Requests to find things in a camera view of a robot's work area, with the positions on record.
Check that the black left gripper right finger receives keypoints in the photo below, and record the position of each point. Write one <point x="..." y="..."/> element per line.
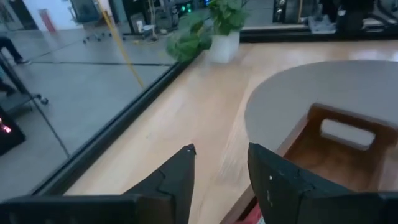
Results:
<point x="280" y="193"/>

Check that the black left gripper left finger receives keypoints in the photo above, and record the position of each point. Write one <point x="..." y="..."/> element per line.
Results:
<point x="174" y="186"/>

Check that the red tea packet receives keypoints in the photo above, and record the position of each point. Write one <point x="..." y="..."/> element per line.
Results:
<point x="247" y="216"/>

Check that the brown wooden tea box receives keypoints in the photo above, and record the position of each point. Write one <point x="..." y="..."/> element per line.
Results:
<point x="335" y="161"/>

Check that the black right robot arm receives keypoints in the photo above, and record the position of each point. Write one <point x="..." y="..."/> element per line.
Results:
<point x="354" y="18"/>

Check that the grey round mat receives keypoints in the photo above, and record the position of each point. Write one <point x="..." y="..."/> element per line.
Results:
<point x="311" y="90"/>

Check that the green plant in white pot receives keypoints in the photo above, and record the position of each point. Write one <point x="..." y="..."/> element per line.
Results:
<point x="224" y="46"/>

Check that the black box with red light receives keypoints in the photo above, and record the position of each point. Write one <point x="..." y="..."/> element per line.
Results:
<point x="12" y="140"/>

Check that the black rolling cart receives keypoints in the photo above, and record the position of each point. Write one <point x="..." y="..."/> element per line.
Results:
<point x="18" y="102"/>

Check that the black equipment rack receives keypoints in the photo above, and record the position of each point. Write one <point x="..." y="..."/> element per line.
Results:
<point x="130" y="12"/>

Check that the person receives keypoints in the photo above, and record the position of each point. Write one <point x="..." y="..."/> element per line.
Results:
<point x="12" y="49"/>

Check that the black table edge rail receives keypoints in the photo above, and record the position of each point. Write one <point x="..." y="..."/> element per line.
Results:
<point x="114" y="130"/>

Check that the red wall object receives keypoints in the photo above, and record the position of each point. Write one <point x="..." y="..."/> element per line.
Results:
<point x="47" y="21"/>

